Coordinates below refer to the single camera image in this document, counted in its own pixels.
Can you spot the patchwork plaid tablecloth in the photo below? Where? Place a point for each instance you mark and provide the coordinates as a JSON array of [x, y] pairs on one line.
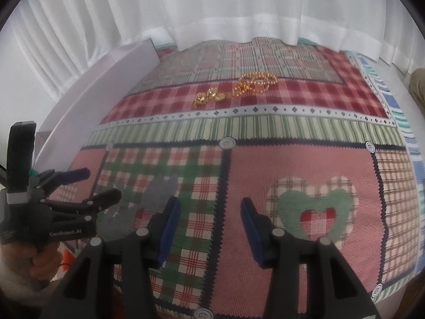
[[259, 172]]

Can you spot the person's left hand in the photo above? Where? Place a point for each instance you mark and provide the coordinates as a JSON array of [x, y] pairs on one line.
[[41, 262]]

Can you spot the person's leg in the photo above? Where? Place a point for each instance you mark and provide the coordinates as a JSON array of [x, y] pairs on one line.
[[417, 88]]

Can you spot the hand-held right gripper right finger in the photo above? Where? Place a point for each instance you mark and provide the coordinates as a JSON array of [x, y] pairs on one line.
[[254, 236]]

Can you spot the person's left forearm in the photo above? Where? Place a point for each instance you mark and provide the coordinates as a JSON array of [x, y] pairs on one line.
[[15, 284]]

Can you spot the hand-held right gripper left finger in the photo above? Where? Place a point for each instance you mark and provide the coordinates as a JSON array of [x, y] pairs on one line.
[[167, 232]]

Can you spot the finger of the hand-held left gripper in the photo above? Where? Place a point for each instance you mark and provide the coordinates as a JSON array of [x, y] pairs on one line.
[[103, 198], [71, 174]]

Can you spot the orange object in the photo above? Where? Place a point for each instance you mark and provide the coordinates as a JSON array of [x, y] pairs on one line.
[[69, 259]]

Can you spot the long white cardboard box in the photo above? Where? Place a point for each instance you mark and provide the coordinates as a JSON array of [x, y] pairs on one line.
[[83, 106]]

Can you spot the gold ornament cluster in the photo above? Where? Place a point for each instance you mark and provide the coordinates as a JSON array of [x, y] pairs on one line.
[[207, 98]]

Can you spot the white curtain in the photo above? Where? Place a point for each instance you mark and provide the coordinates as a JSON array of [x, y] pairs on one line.
[[232, 3]]

